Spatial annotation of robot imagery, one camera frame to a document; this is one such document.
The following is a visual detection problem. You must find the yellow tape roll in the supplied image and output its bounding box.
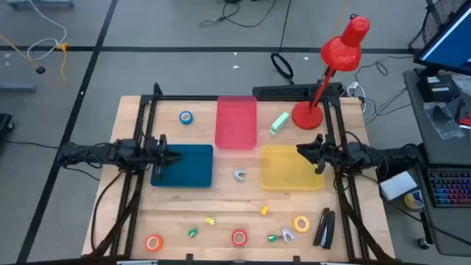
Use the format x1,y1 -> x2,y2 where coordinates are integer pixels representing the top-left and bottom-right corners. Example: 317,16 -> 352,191
292,214 -> 311,234

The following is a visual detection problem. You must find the black computer monitor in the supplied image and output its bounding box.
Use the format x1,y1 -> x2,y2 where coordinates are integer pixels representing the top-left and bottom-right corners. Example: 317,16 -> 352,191
414,0 -> 471,77

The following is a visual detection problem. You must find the clear plastic bag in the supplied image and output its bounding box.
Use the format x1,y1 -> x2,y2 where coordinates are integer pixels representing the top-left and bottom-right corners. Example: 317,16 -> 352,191
422,102 -> 465,140

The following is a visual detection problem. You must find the grey cart base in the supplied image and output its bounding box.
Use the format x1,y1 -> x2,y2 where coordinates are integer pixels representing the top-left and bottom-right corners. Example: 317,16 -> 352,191
4,0 -> 75,11

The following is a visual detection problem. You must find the white power adapter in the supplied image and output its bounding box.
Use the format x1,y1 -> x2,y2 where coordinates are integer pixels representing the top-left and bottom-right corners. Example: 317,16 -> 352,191
347,80 -> 366,99

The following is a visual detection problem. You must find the white floor cable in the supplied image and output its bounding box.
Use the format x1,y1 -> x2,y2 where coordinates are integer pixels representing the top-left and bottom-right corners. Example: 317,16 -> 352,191
26,0 -> 68,62

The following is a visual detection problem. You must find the red desk lamp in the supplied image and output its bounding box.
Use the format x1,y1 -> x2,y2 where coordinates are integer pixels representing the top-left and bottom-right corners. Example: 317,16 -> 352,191
291,14 -> 371,131

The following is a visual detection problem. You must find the pink plastic tray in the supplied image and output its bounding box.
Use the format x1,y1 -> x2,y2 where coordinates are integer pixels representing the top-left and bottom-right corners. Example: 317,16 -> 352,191
214,95 -> 258,150

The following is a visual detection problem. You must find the black power strip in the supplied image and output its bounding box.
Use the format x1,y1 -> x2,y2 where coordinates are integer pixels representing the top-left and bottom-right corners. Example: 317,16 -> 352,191
252,82 -> 344,100

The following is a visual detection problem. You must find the black box with labels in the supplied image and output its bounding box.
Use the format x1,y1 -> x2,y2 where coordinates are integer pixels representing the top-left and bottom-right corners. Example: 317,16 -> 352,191
417,74 -> 461,103

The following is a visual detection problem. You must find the orange tape roll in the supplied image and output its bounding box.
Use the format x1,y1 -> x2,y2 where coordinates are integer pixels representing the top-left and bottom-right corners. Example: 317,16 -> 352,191
144,233 -> 164,253

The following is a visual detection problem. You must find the grey floor beam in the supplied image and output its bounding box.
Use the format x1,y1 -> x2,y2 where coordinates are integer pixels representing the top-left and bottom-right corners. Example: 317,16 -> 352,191
0,82 -> 37,93

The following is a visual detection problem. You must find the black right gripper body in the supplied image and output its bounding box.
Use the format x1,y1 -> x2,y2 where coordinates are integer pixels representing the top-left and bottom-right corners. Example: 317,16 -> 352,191
312,133 -> 334,175

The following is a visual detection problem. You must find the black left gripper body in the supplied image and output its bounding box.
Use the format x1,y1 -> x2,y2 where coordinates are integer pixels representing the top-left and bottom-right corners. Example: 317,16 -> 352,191
145,134 -> 169,180

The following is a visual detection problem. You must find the black floor object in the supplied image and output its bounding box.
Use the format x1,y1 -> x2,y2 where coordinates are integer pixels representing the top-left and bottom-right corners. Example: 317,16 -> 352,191
0,113 -> 15,140

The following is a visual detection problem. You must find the black stapler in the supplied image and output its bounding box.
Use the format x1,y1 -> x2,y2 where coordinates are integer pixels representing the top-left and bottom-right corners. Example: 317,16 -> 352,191
312,207 -> 336,250

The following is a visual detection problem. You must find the black aluminium table frame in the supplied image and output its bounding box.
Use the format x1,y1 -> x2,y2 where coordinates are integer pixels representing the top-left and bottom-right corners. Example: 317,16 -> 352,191
88,82 -> 397,265

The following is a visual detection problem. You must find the blue plastic tray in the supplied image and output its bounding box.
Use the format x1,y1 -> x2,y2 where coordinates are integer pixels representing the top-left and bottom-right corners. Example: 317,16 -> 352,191
149,144 -> 214,189

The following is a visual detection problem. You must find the black coiled cable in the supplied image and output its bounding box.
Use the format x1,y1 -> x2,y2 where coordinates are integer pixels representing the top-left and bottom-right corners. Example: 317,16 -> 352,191
270,0 -> 295,85

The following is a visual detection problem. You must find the backlit black keyboard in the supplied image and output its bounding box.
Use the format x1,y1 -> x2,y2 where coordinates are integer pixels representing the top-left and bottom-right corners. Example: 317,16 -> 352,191
428,169 -> 471,208

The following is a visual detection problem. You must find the black floor fan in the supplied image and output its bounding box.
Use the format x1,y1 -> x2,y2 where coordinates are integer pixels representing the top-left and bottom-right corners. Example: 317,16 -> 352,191
408,0 -> 468,56

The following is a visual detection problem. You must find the yellow and blue roll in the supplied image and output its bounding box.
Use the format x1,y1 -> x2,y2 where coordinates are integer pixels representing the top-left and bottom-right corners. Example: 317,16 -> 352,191
403,189 -> 426,210

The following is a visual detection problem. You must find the red tape roll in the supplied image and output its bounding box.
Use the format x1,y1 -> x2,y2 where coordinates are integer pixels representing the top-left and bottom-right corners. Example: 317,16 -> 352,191
230,229 -> 249,247

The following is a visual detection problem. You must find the white staple remover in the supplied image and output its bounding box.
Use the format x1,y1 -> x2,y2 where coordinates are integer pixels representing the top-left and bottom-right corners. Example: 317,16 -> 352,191
280,227 -> 295,244

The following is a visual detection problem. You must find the yellow plastic tray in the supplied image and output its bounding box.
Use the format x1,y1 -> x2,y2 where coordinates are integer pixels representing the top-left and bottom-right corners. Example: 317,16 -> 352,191
261,144 -> 325,191

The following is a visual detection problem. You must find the yellow floor cable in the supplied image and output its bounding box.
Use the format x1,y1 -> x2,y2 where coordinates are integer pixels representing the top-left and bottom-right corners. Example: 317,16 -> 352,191
0,34 -> 70,86

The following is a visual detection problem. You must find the mint green stapler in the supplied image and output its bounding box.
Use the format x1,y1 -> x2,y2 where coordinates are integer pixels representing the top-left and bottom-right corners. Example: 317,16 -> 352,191
269,111 -> 291,135

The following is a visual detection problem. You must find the grey side desk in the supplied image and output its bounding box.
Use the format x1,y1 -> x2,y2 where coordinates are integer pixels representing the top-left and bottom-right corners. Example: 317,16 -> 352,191
403,68 -> 471,258

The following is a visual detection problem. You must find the white box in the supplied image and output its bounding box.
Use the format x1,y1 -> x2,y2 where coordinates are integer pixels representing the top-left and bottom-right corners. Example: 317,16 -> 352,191
380,171 -> 419,202

